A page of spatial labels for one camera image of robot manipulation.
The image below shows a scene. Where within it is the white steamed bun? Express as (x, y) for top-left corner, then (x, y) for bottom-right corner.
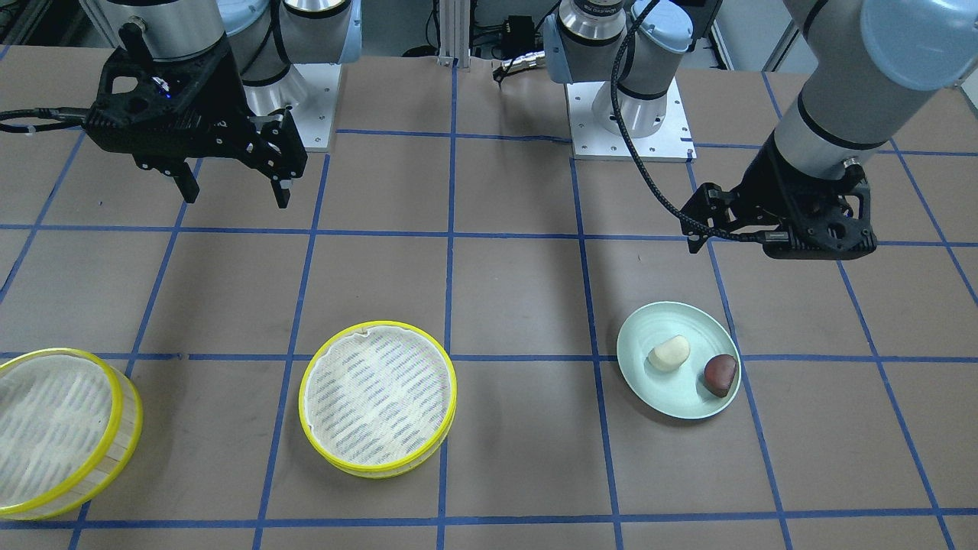
(646, 335), (691, 373)

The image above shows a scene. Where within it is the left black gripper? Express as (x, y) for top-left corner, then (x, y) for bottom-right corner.
(680, 153), (878, 257)

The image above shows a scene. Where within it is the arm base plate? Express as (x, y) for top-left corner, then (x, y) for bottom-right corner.
(291, 63), (343, 153)
(565, 79), (698, 163)

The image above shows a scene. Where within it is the light green plate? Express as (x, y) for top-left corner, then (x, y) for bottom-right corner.
(616, 302), (743, 420)

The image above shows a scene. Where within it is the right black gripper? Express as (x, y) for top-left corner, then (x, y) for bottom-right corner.
(83, 34), (308, 209)

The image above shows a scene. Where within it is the brown bun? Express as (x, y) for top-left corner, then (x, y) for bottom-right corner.
(703, 353), (738, 397)

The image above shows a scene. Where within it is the centre yellow-rimmed bamboo steamer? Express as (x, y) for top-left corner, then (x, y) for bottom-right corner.
(297, 320), (458, 478)

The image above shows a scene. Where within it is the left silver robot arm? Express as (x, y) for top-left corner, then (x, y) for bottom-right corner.
(542, 1), (976, 260)

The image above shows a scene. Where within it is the side yellow-rimmed bamboo steamer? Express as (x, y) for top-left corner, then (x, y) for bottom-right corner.
(1, 348), (144, 521)

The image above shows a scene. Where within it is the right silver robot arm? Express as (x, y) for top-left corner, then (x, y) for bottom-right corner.
(83, 1), (362, 209)

